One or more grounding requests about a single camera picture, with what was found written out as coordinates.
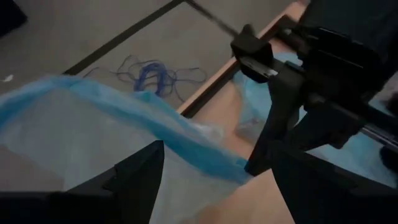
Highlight light blue trash bag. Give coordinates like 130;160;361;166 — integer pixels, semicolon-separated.
231;51;398;189

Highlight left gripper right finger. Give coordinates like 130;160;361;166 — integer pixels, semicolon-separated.
271;141;398;224

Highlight translucent trash bag blue hem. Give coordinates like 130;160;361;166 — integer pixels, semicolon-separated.
0;74;249;224

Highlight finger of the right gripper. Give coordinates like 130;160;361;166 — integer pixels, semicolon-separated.
229;24;278;84
244;63;308;177

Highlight thin blue cable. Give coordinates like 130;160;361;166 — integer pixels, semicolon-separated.
82;54;208;103

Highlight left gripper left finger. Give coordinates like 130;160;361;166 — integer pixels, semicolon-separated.
67;139;165;224

